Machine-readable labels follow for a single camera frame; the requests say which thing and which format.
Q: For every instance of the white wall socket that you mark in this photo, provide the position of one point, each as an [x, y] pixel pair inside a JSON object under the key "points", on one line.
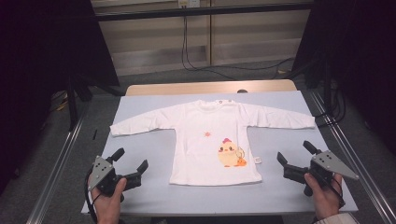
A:
{"points": [[189, 3]]}

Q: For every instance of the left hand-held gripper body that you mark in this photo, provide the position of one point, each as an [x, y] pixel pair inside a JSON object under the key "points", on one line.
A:
{"points": [[104, 179]]}

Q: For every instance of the small black floor piece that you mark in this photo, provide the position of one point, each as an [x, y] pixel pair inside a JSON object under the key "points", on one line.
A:
{"points": [[95, 134]]}

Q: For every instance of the wooden table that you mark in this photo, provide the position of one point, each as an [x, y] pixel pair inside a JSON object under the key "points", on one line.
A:
{"points": [[202, 87]]}

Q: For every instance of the black horizontal bar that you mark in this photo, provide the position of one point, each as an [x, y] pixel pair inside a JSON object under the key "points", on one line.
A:
{"points": [[202, 12]]}

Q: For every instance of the person's right hand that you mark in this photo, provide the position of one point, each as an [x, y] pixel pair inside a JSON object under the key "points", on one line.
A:
{"points": [[325, 200]]}

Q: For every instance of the dark curtain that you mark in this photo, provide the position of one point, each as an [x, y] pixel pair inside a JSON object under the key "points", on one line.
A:
{"points": [[361, 46], [37, 62]]}

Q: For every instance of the small dark round object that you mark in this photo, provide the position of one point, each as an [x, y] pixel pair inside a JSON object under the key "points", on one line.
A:
{"points": [[242, 91]]}

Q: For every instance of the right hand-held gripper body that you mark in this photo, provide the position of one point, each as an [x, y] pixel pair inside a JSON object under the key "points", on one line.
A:
{"points": [[330, 163]]}

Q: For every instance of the person's left hand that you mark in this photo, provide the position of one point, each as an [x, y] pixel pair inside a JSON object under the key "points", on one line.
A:
{"points": [[107, 208]]}

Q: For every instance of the black metal stand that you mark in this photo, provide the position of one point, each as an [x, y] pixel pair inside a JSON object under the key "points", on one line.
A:
{"points": [[72, 102]]}

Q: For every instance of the white baby shirt chick print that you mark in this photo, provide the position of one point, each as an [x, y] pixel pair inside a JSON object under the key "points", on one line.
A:
{"points": [[199, 155]]}

